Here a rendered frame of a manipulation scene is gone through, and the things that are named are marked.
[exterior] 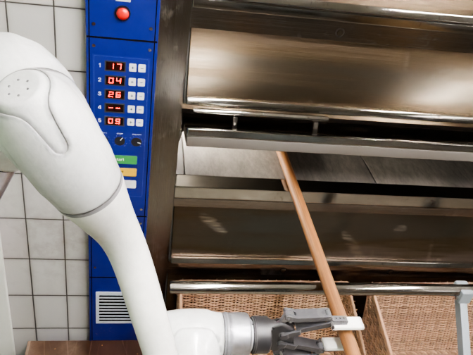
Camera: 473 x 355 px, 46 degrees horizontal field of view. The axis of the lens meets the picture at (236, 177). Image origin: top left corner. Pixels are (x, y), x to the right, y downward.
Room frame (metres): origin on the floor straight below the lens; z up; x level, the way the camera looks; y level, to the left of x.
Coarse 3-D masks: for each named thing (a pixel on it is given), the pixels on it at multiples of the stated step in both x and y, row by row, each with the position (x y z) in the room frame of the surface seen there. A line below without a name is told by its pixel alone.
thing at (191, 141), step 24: (192, 120) 1.24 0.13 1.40; (216, 120) 1.26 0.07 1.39; (240, 120) 1.29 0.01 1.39; (264, 120) 1.32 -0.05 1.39; (288, 120) 1.35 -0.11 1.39; (192, 144) 1.11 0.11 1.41; (216, 144) 1.12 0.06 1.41; (240, 144) 1.13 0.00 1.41; (264, 144) 1.15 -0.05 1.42; (288, 144) 1.16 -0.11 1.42; (312, 144) 1.17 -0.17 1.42; (336, 144) 1.19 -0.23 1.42
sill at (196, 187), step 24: (192, 192) 1.26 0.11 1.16; (216, 192) 1.27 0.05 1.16; (240, 192) 1.29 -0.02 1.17; (264, 192) 1.30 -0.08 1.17; (288, 192) 1.32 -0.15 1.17; (312, 192) 1.33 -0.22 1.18; (336, 192) 1.35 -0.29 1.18; (360, 192) 1.37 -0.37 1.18; (384, 192) 1.39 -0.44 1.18; (408, 192) 1.41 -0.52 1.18; (432, 192) 1.44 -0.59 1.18; (456, 192) 1.46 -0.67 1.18
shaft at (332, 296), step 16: (288, 160) 1.44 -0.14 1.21; (288, 176) 1.35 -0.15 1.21; (304, 208) 1.20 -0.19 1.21; (304, 224) 1.15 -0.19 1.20; (320, 256) 1.03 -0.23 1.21; (320, 272) 0.98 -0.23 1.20; (336, 288) 0.93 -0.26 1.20; (336, 304) 0.88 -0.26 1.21; (352, 336) 0.80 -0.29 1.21; (352, 352) 0.76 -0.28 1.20
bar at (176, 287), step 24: (192, 288) 0.89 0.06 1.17; (216, 288) 0.90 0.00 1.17; (240, 288) 0.92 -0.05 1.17; (264, 288) 0.93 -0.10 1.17; (288, 288) 0.94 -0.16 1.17; (312, 288) 0.95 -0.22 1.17; (360, 288) 0.98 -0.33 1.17; (384, 288) 0.99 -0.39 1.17; (408, 288) 1.01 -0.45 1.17; (432, 288) 1.02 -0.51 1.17; (456, 288) 1.03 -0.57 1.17; (456, 312) 1.02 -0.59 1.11
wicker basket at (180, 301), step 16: (192, 304) 1.21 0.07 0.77; (208, 304) 1.23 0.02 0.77; (224, 304) 1.24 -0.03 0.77; (240, 304) 1.25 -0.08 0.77; (256, 304) 1.26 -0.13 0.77; (272, 304) 1.27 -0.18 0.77; (288, 304) 1.28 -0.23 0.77; (304, 304) 1.29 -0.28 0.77; (320, 304) 1.30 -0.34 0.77; (352, 304) 1.27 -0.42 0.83; (304, 336) 1.27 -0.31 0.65; (320, 336) 1.28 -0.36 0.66; (336, 336) 1.29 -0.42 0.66; (272, 352) 1.23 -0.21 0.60; (336, 352) 1.25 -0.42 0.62
